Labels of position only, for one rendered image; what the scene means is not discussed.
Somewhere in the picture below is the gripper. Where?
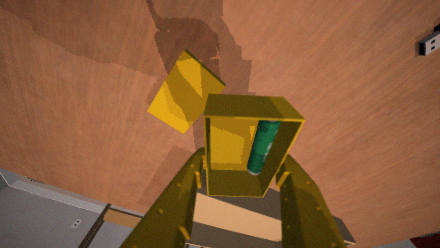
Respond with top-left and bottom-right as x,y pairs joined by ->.
119,147 -> 347,248

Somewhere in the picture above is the yellow box lid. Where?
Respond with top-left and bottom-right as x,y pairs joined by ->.
147,50 -> 226,134

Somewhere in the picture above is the black usb flash drive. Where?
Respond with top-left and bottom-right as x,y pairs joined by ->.
418,24 -> 440,56

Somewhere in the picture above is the green battery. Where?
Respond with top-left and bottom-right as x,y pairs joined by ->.
247,120 -> 281,175

